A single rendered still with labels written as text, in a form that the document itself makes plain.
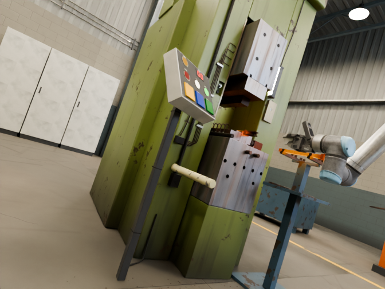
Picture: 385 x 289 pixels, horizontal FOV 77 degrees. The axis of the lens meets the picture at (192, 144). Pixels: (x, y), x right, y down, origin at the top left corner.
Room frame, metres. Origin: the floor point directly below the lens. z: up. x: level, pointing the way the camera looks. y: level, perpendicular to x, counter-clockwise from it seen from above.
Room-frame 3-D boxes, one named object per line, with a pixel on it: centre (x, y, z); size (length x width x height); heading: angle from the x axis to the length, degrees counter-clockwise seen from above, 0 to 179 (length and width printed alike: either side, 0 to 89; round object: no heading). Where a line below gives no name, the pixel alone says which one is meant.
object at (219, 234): (1.87, -0.24, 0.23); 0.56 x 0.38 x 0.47; 30
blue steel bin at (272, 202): (5.27, -2.22, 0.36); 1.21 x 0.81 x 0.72; 42
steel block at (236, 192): (1.87, -0.24, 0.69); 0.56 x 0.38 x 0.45; 30
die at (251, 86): (1.84, -0.20, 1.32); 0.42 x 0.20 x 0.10; 30
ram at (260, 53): (1.86, -0.23, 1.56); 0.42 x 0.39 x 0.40; 30
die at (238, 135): (1.84, -0.20, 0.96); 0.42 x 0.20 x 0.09; 30
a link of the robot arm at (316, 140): (1.18, -0.60, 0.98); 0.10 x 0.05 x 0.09; 120
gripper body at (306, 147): (1.25, -0.56, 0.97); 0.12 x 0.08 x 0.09; 30
